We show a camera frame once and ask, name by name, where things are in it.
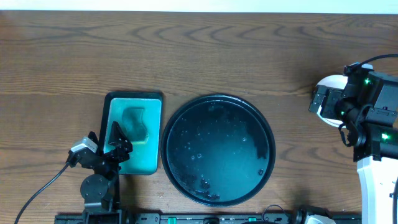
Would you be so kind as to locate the green yellow sponge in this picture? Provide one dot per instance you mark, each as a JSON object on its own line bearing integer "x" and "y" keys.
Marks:
{"x": 134, "y": 127}

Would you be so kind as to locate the white plate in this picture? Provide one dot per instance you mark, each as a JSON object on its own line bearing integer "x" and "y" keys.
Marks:
{"x": 360, "y": 81}

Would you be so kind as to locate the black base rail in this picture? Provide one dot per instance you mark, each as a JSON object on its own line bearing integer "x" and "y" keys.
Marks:
{"x": 155, "y": 218}

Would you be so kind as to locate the black round tray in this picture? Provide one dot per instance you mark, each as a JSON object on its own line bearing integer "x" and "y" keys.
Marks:
{"x": 218, "y": 150}

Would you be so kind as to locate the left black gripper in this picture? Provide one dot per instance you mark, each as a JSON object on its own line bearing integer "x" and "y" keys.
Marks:
{"x": 107, "y": 154}

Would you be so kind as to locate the dark green rectangular water tray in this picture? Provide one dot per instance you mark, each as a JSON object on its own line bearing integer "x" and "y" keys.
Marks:
{"x": 144, "y": 157}

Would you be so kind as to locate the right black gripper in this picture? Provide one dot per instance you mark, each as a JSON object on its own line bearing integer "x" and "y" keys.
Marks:
{"x": 325, "y": 103}

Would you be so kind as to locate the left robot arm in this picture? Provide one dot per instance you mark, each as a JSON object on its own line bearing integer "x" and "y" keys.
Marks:
{"x": 100, "y": 191}

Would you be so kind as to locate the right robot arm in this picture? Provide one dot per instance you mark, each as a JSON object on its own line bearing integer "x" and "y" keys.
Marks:
{"x": 375, "y": 154}

